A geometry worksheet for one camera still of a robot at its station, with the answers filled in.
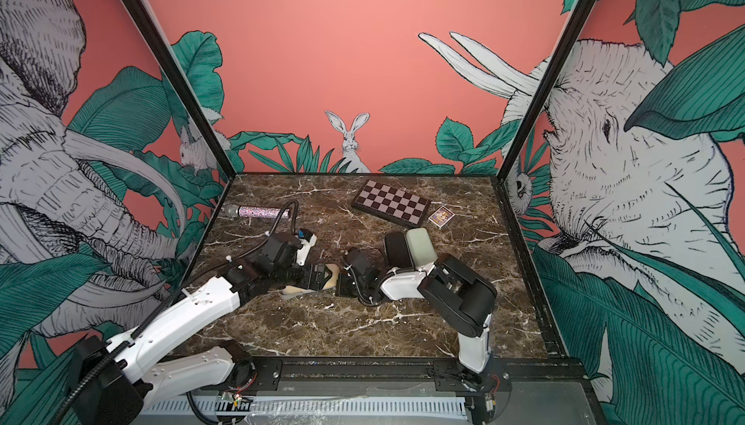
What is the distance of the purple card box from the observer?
107 centimetres

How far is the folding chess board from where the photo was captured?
3.50 ft

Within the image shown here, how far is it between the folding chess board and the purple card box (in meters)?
0.04
